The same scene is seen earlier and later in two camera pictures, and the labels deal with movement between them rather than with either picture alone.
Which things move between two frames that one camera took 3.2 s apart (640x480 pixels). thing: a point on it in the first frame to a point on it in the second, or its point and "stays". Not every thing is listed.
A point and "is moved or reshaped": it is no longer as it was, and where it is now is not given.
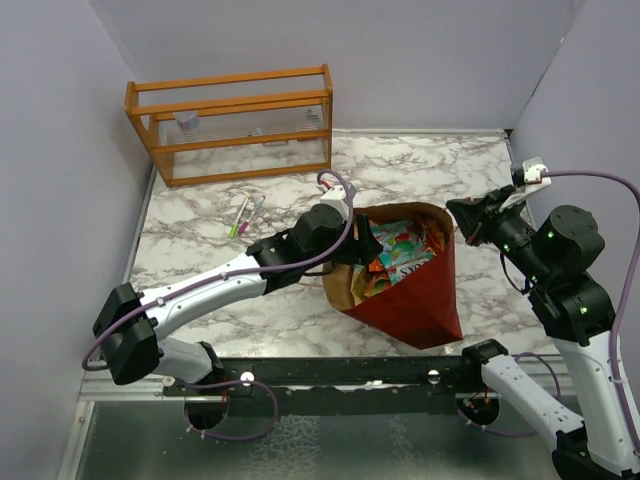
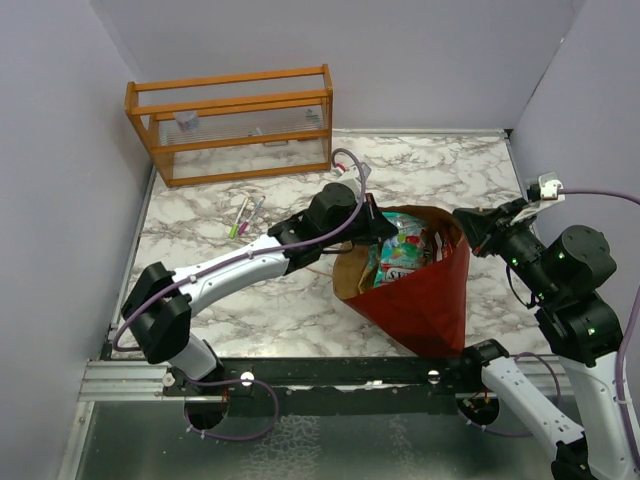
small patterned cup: x=187 y=120 stays
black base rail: x=342 y=386 stays
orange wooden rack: x=252 y=124 stays
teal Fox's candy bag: x=404 y=245 is moved or reshaped
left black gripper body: x=355 y=251 to x=364 y=228
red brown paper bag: x=423 y=309 is moved or reshaped
